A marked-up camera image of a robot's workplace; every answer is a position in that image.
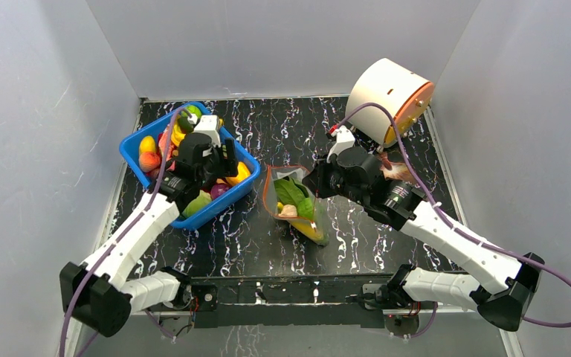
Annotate white cylindrical container orange lid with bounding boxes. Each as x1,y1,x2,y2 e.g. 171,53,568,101
346,58,435,147

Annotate white garlic bulb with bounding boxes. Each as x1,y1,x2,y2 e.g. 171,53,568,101
279,205,298,219

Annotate yellow bell pepper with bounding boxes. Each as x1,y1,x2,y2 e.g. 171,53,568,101
225,161,251,187

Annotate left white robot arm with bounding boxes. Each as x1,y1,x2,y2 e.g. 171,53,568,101
59,132,238,337

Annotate clear zip top bag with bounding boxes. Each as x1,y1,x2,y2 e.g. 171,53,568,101
262,166,329,246

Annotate yellow lemon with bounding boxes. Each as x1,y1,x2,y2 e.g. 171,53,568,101
138,135,158,155

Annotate orange peach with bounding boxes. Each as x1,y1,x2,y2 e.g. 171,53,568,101
138,152,161,173

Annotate blue plastic basket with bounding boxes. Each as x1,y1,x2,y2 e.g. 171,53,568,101
119,113,261,231

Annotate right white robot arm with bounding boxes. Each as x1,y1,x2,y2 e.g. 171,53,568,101
303,147,541,332

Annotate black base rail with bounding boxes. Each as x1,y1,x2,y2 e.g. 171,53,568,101
157,273,422,330

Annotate purple cable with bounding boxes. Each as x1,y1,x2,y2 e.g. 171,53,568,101
59,104,196,357
329,102,571,329

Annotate dark book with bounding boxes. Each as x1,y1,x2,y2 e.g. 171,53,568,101
377,152,417,184

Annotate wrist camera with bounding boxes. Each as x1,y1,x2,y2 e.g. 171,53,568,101
327,125,355,163
194,115,222,147

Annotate purple red onion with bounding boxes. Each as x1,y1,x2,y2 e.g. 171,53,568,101
210,183,230,200

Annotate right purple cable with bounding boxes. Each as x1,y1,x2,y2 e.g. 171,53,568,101
329,102,571,329

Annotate pale green cabbage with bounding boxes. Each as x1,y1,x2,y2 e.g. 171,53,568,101
181,190,212,219

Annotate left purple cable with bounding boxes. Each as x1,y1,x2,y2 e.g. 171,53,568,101
59,104,196,357

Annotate yellow banana bunch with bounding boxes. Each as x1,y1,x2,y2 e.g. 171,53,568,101
170,115,192,146

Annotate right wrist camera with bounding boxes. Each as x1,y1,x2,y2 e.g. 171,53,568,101
327,125,355,163

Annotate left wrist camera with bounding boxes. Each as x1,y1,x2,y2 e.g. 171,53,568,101
194,115,222,147

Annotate green leaf vegetable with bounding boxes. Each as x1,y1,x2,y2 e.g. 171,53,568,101
274,177,314,221

